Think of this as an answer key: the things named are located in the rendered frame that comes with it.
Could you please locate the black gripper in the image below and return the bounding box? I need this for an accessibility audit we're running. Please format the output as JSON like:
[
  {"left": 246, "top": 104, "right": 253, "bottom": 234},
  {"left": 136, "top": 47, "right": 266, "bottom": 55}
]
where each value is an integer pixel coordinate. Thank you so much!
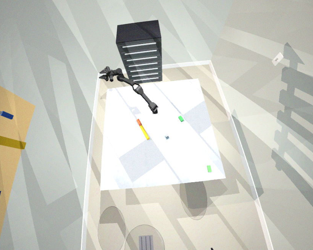
[{"left": 99, "top": 66, "right": 115, "bottom": 81}]

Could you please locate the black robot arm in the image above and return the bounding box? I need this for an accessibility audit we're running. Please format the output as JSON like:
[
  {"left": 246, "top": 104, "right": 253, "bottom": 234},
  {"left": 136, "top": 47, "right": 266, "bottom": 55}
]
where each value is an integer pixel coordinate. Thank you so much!
[{"left": 109, "top": 68, "right": 158, "bottom": 114}]

